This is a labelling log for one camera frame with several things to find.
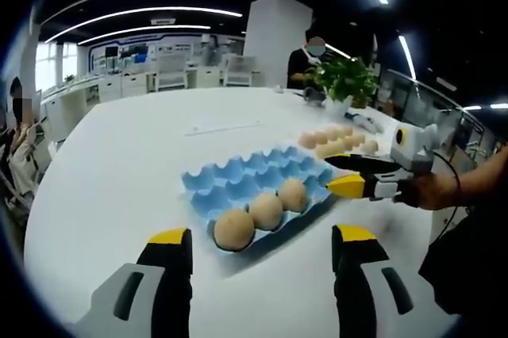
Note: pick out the green potted plant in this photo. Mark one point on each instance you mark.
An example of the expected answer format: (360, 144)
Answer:
(345, 80)

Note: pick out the blue egg tray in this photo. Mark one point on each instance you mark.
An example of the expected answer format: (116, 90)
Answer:
(238, 179)

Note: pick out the brown chicken egg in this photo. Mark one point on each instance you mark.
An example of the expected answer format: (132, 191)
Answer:
(234, 229)
(266, 211)
(292, 194)

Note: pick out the person's black shirt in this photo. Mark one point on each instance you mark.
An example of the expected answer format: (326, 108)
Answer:
(472, 262)

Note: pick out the blue white toy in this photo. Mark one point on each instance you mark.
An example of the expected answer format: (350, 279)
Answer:
(363, 120)

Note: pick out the group of brown eggs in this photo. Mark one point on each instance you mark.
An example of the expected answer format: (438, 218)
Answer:
(307, 139)

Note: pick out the white table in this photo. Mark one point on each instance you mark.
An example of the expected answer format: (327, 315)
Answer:
(139, 155)

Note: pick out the small grey object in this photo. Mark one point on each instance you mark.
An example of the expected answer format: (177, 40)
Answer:
(313, 96)

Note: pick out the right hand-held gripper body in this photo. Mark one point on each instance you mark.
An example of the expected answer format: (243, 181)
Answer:
(414, 147)

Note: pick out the person's right hand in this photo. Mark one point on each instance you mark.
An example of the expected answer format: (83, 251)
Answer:
(432, 191)

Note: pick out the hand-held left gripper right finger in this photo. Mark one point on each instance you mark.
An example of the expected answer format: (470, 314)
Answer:
(357, 274)

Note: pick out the white office chair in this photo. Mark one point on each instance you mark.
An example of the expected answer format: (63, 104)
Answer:
(238, 70)
(172, 72)

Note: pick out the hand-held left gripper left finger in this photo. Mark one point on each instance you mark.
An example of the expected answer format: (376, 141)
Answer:
(166, 274)

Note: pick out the white egg holder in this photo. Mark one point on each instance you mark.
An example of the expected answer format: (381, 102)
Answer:
(305, 151)

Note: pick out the white ceiling vent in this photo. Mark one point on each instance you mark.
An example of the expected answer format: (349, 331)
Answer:
(162, 20)

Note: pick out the white desk row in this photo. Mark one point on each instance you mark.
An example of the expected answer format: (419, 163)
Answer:
(111, 86)

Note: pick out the blue framed display wall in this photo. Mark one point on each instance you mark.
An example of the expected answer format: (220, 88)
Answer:
(131, 54)

